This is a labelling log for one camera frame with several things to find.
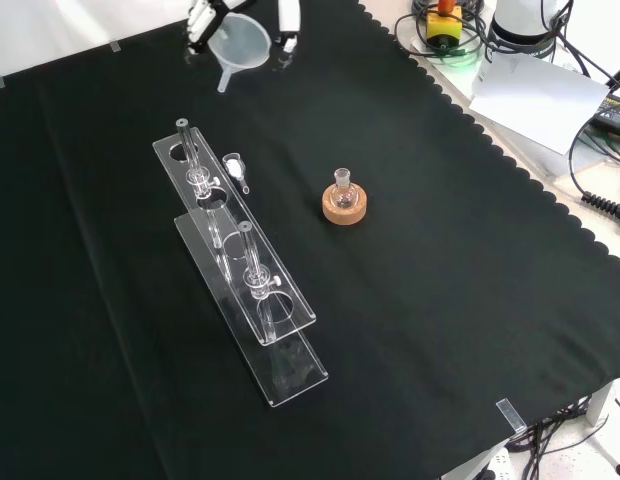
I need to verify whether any black coiled cable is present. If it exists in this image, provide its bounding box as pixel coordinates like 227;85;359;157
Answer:
568;117;620;225

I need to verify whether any white power strip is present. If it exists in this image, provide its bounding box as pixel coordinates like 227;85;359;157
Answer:
482;446;514;480

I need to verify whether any small glass weighing funnel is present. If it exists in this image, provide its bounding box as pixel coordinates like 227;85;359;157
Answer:
221;152;251;195

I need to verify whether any white table leg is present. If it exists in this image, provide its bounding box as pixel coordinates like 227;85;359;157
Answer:
587;379;616;426

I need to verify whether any yellow stop button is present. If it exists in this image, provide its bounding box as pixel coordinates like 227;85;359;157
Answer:
425;0;464;51

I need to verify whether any black power adapter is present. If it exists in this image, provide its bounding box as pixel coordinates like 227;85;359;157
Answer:
589;95;620;136

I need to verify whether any black cable bundle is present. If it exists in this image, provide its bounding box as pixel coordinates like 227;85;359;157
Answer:
507;394;620;480

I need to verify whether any black cloth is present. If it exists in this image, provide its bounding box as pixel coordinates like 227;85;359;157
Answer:
0;0;620;480

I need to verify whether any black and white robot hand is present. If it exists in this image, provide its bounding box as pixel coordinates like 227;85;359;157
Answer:
184;0;302;55

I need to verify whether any clear acrylic funnel stand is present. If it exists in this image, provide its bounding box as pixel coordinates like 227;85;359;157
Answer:
151;118;330;409

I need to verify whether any cork ring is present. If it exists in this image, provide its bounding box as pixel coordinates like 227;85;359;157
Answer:
321;183;367;226

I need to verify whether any clear plastic funnel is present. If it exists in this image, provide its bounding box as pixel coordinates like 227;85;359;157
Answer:
206;12;272;95

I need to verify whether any white paper sheet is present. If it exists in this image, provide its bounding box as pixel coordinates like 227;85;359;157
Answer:
468;51;611;155

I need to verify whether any glass round-bottom flask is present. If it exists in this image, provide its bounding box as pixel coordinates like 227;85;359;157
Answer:
331;167;359;210

